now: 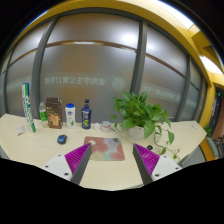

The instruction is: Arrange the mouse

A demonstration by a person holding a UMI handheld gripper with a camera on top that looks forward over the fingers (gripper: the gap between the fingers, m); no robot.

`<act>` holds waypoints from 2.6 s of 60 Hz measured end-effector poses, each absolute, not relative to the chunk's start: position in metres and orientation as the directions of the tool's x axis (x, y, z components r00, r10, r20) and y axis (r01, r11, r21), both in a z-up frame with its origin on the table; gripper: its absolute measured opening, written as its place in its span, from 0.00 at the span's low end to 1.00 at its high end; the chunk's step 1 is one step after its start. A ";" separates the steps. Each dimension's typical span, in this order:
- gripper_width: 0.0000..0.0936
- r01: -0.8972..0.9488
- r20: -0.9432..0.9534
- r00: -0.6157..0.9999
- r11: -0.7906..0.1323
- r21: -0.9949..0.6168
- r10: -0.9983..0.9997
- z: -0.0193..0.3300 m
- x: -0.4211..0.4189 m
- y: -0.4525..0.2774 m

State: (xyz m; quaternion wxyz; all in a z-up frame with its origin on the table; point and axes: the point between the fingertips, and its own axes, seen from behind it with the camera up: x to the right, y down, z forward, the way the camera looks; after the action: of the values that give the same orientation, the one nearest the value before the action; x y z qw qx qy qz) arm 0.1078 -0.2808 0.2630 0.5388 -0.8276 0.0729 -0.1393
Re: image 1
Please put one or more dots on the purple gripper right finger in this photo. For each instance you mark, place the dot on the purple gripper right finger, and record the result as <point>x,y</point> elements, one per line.
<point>146,161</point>

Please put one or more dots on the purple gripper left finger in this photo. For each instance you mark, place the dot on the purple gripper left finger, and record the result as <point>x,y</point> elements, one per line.
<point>77,161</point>

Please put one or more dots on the blue black computer mouse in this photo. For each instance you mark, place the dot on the blue black computer mouse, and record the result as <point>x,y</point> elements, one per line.
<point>62,139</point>

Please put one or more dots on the pastel patterned mouse pad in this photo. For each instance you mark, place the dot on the pastel patterned mouse pad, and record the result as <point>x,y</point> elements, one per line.
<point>105,149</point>

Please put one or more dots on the small black round object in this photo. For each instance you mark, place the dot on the small black round object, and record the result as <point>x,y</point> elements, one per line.
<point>150,147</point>

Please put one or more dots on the crumpled white wrapper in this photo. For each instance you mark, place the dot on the crumpled white wrapper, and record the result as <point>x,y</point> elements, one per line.
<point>97,126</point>

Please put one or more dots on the green potted plant white pot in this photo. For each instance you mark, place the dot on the green potted plant white pot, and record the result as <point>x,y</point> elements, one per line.
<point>136,112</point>

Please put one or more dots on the small white jar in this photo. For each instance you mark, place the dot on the small white jar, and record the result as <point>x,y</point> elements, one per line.
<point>105,127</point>

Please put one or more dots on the dark blue pump bottle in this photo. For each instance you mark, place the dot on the dark blue pump bottle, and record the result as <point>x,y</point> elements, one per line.
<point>86,115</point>

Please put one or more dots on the white shampoo bottle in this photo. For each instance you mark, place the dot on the white shampoo bottle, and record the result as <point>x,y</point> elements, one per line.
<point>70,115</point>

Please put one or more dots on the brown paper box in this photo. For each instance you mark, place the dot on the brown paper box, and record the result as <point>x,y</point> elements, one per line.
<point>54,113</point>

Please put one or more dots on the small white packet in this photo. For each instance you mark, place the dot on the small white packet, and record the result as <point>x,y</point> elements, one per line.
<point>20,130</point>

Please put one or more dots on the clear green-label water bottle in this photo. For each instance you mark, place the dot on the clear green-label water bottle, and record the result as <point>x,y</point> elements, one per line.
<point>43,115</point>

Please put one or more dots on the tall white green tube box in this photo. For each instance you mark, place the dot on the tall white green tube box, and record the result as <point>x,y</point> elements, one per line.
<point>27,107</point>

